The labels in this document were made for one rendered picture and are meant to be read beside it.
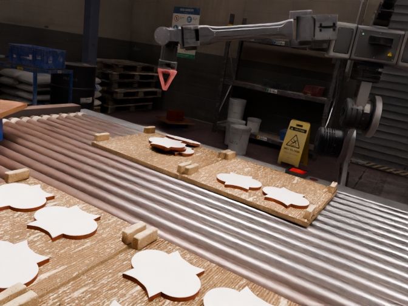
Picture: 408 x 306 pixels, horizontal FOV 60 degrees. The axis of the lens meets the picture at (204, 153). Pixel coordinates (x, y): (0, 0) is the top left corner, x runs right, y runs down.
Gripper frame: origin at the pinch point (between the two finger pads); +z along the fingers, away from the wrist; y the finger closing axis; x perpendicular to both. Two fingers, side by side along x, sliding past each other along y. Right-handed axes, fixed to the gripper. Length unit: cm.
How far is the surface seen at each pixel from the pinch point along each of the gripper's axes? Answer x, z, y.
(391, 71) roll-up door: 312, -25, -349
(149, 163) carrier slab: -1.9, 23.5, 19.4
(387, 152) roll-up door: 332, 86, -332
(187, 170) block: 10.3, 21.5, 27.8
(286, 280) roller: 28, 25, 75
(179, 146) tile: 8.0, 19.9, 7.0
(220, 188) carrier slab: 20.0, 23.1, 35.7
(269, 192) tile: 34, 22, 38
